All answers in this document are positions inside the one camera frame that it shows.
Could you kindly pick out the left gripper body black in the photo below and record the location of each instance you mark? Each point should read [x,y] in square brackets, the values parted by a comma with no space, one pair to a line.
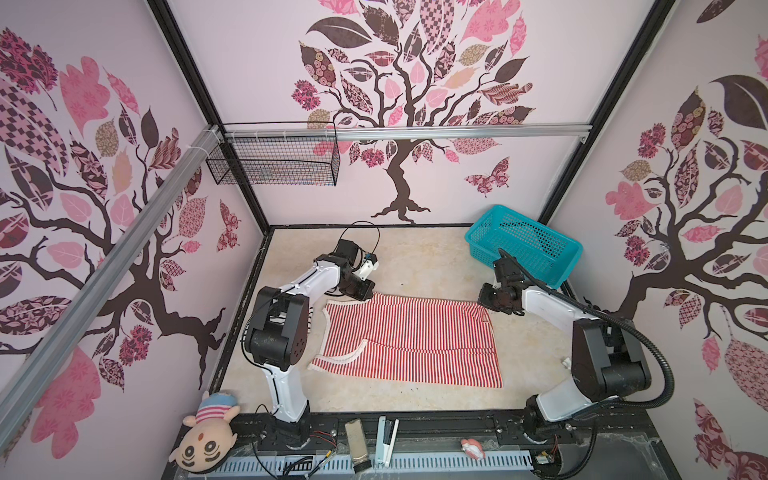
[355,288]

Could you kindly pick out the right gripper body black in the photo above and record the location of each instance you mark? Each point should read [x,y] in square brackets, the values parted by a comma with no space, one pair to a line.
[491,297]

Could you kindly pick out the red white striped tank top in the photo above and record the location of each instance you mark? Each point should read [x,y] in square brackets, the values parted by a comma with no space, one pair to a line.
[407,339]

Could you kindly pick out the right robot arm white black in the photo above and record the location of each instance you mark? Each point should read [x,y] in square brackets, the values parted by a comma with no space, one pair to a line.
[606,361]

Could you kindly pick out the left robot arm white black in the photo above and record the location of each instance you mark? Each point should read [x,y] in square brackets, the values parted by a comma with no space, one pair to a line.
[277,332]

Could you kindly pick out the teal plastic basket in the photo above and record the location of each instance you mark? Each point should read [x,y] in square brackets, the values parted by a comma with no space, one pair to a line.
[547,254]

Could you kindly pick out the red white teeth toy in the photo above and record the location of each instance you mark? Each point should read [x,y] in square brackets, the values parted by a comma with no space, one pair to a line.
[473,449]

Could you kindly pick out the white stapler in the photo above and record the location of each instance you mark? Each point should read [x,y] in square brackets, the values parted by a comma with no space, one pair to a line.
[386,437]

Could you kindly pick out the silver rectangular block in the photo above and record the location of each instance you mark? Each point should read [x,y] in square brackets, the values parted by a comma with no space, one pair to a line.
[357,445]

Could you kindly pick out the plush doll head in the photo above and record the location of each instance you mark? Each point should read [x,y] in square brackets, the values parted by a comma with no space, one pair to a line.
[210,436]

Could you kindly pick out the black wire basket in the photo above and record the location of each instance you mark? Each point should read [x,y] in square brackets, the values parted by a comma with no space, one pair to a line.
[285,153]

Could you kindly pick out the aluminium rail left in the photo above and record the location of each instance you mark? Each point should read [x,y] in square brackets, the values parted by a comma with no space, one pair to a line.
[39,370]

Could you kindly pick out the aluminium rail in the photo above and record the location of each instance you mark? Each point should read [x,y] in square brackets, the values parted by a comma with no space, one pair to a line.
[408,132]
[39,370]

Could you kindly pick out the aluminium rail back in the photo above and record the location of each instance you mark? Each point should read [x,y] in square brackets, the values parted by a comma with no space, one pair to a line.
[408,132]

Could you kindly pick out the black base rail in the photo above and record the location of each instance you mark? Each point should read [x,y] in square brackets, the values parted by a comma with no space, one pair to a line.
[316,430]

